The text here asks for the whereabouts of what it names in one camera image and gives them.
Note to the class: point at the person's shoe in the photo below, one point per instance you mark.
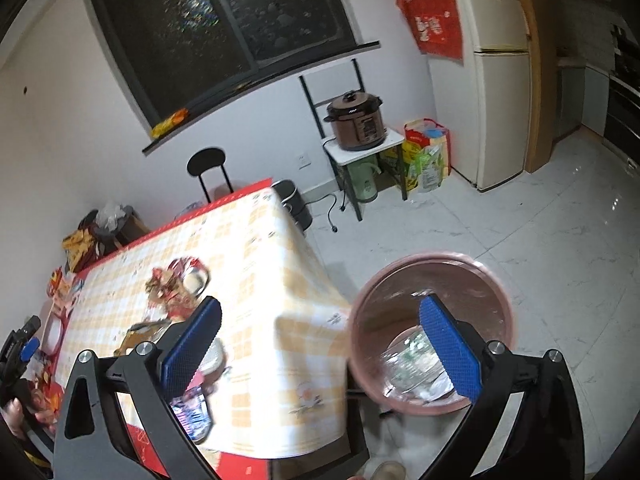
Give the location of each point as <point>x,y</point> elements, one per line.
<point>389,471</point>

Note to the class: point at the orange packet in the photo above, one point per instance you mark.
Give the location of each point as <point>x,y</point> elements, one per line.
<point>170,122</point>

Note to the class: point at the red gold wrapper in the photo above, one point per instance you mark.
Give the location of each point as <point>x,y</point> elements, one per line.
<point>165,282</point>

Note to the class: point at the white box with red rim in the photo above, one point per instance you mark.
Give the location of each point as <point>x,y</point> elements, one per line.
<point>54,332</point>

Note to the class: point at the yellow black snack bag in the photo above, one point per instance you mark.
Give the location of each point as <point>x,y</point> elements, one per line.
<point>79,250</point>

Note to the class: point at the brown cardboard box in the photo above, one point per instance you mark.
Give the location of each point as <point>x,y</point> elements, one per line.
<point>136,227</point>

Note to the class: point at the person's left hand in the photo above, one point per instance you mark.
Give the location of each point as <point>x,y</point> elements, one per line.
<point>11,415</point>

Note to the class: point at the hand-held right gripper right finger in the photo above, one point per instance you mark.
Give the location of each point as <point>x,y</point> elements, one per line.
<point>450,350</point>

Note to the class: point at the black window sill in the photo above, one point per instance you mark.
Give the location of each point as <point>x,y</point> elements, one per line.
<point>310,62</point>

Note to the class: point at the person's left forearm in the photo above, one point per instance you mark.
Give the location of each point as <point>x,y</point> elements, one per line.
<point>25,460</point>

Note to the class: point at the white refrigerator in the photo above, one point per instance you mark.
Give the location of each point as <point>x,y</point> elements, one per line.
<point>500,110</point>

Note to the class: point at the brown round trash bin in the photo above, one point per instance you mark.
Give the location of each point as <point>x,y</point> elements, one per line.
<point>370,310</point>

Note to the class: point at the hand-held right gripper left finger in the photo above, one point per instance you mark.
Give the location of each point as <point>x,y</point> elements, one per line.
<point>192,345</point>

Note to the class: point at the orange small box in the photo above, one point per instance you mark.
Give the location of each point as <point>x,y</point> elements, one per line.
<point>64,285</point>

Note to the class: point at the blue white snack packet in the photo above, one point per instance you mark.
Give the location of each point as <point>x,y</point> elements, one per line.
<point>192,412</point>

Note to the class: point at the kitchen cabinets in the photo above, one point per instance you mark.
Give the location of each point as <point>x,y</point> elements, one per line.
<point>585,95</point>

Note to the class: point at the black oven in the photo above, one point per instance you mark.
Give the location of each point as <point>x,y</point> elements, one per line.
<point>622,110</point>

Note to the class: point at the red table underlay cloth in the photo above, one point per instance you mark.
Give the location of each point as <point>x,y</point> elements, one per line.
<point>240,467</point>

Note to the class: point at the flower print plastic packaging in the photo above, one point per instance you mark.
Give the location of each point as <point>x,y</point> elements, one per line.
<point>142,335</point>

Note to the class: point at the clear plastic bottle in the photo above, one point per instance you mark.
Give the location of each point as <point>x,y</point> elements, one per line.
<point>405,365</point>

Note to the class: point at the black round-back chair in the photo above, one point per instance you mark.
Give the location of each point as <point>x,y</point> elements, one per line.
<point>206,161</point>

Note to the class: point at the yellow shopping bag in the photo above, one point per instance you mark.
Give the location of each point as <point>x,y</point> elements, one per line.
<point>425,160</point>

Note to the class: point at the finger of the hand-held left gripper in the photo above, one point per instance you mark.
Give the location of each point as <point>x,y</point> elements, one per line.
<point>27,325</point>
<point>30,348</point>

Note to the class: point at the dark window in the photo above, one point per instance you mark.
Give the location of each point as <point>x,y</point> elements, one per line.
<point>200,25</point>

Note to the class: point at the clear plastic bag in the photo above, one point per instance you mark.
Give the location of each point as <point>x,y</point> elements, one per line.
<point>110,215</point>

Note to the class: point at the green electric kettle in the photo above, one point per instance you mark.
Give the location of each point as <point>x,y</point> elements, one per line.
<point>362,180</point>

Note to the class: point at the dark bag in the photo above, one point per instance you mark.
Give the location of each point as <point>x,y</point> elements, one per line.
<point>107,240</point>

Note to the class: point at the table with checkered yellow cloth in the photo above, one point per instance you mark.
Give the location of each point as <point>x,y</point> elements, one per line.
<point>280,270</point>

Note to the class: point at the red hanging bag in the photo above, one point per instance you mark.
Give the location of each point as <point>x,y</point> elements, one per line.
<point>435,20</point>

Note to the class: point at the white wall outlet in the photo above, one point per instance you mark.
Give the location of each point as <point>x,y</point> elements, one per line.
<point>303,161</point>

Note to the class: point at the brown pressure cooker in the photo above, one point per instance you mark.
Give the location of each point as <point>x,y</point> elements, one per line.
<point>357,120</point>

